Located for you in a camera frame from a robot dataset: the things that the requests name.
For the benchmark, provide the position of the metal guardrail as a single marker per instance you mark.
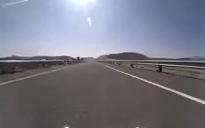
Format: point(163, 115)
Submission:
point(186, 66)
point(23, 61)

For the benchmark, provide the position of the grey asphalt road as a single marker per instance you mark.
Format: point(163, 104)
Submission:
point(90, 100)

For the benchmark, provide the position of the dark distant hill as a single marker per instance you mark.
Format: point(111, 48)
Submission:
point(126, 56)

